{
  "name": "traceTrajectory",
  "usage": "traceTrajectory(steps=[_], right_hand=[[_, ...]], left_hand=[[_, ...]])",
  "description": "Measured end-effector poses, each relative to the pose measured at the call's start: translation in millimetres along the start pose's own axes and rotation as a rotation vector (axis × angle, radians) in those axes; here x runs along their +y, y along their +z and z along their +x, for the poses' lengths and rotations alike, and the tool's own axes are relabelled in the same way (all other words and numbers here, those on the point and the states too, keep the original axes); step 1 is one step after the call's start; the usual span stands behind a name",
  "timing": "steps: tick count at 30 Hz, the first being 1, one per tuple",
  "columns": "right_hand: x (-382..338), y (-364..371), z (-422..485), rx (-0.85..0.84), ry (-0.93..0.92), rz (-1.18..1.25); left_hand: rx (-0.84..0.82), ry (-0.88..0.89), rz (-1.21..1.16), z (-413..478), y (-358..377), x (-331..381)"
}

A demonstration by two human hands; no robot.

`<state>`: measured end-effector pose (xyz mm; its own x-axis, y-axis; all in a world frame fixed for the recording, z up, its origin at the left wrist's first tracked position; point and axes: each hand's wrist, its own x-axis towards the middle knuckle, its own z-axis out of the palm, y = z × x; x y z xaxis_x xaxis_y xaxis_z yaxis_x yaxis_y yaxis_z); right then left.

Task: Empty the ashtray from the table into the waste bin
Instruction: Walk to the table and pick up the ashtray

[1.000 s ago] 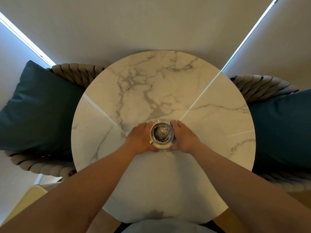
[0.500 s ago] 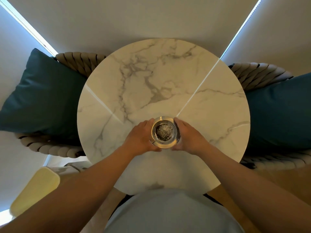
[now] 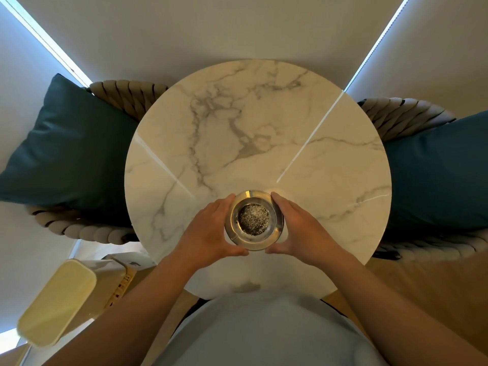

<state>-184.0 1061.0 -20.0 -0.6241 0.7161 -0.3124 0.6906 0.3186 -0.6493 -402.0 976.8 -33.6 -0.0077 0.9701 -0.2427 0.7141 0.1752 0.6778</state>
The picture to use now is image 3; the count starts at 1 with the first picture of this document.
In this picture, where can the person's left hand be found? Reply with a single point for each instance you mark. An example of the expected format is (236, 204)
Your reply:
(204, 234)

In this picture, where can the person's right hand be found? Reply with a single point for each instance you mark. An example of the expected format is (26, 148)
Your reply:
(305, 234)

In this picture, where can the person's right thumb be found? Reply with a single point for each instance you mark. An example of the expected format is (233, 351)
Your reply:
(277, 250)

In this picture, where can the person's left thumb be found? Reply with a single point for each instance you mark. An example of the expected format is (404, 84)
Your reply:
(233, 251)

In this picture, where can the glass jar with metal rim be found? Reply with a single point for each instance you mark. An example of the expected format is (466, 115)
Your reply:
(233, 240)

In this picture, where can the person's left forearm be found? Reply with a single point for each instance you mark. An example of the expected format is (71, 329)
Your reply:
(125, 320)

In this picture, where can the person's right forearm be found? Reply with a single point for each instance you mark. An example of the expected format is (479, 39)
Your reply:
(396, 320)

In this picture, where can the dark speckled seeds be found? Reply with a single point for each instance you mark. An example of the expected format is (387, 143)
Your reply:
(253, 219)

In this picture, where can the light blue shirt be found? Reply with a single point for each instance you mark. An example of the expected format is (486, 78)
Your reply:
(267, 335)

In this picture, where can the teal cushion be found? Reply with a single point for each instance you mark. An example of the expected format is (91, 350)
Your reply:
(438, 175)
(72, 152)

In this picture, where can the cream lidded trash bin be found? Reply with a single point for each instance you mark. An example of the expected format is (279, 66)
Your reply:
(57, 301)

